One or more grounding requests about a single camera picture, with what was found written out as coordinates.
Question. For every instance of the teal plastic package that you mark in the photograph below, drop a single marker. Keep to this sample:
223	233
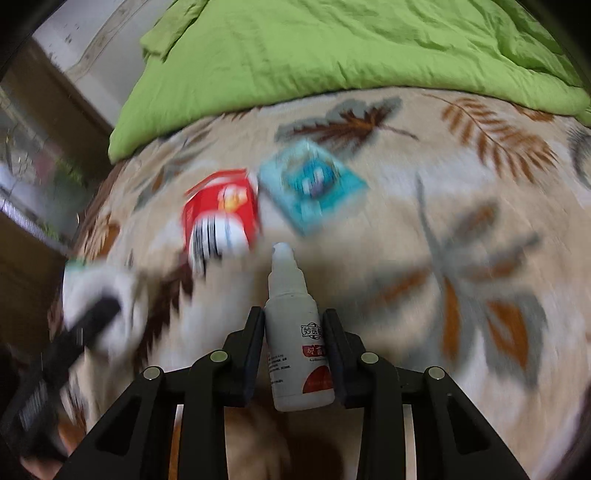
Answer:
314	184

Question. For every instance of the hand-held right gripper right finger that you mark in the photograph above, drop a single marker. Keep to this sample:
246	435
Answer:
339	364

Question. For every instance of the white tissue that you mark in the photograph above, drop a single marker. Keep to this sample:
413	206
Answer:
115	295

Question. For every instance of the red and white box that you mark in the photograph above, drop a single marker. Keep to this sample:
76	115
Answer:
219	217

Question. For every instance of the wooden glass cabinet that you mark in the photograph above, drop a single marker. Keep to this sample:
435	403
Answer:
41	184

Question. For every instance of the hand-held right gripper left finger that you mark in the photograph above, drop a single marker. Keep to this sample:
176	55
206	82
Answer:
244	364

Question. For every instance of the leaf print blanket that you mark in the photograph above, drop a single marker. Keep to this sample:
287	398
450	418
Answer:
452	277

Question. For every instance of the green quilt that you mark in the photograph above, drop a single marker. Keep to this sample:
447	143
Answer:
332	60

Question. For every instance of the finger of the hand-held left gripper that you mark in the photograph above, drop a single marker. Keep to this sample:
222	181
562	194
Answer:
90	321

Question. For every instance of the white plastic bottle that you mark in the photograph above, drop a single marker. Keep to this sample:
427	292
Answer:
291	323

